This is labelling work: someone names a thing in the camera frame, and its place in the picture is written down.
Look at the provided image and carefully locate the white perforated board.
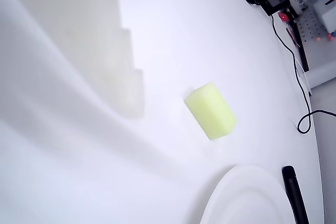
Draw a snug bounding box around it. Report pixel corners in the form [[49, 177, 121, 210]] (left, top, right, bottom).
[[295, 6, 336, 70]]

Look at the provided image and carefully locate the white round dish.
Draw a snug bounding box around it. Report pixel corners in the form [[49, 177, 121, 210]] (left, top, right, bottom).
[[199, 165, 297, 224]]

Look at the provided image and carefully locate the white tube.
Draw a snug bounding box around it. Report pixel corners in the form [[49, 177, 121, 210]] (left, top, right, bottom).
[[306, 62, 336, 90]]

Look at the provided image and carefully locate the pale yellow sponge block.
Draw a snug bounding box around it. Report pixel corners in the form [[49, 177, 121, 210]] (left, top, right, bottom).
[[183, 81, 236, 141]]

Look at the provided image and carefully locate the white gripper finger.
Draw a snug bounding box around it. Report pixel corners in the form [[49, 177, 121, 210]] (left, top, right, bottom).
[[0, 0, 145, 120], [0, 0, 169, 158]]

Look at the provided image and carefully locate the long black cable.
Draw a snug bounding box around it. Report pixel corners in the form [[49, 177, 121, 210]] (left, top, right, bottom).
[[270, 14, 336, 134]]

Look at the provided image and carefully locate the white plastic box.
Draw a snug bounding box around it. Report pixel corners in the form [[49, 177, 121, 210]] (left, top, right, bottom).
[[313, 0, 336, 33]]

